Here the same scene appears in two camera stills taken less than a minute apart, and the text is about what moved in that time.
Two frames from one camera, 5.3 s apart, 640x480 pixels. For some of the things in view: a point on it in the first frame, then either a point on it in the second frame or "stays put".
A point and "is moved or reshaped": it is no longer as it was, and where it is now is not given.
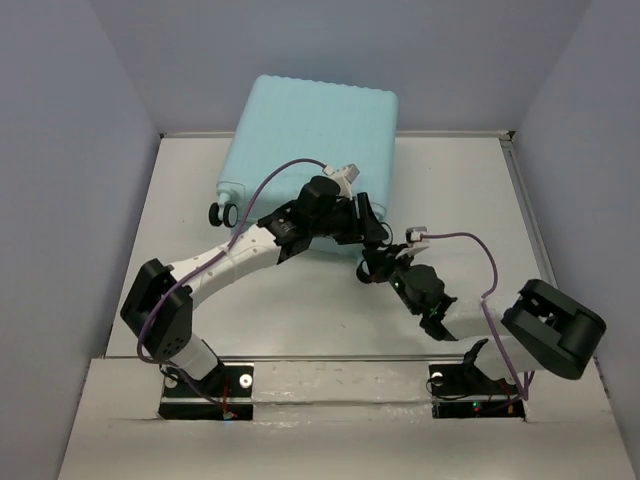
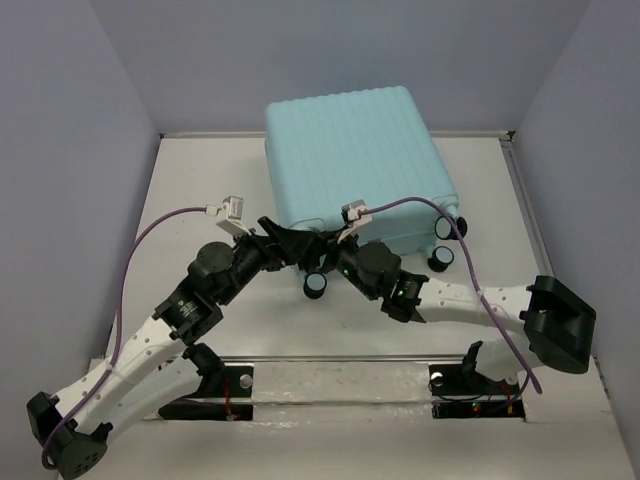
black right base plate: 459,390 stays put
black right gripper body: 389,265 to 339,254
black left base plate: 226,395 stays put
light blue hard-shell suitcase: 336,248 is moved or reshaped
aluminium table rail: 543,258 stays put
